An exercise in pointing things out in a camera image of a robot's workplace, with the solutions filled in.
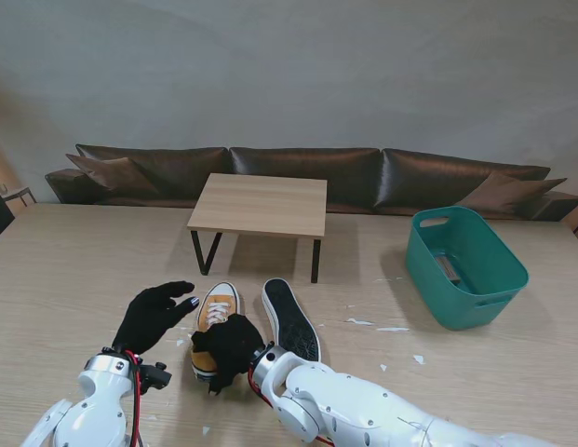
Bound red black left arm cable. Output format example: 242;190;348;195
128;353;144;447

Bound brown leather sofa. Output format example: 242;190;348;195
45;143;578;223

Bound teal plastic basin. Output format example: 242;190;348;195
404;206;531;330

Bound beige hand brush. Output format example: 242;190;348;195
435;253;464;286

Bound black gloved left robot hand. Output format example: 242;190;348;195
112;280;200;358

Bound brown cushion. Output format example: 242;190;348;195
65;153;162;196
460;171;569;220

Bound small wooden stand black legs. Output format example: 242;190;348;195
186;172;328;284

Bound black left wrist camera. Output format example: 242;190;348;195
139;361;172;393

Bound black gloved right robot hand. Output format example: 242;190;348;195
191;314;266;396

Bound yellow canvas sneaker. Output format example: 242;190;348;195
190;280;243;382
262;278;322;364

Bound small background side table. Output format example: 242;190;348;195
0;184;37;209

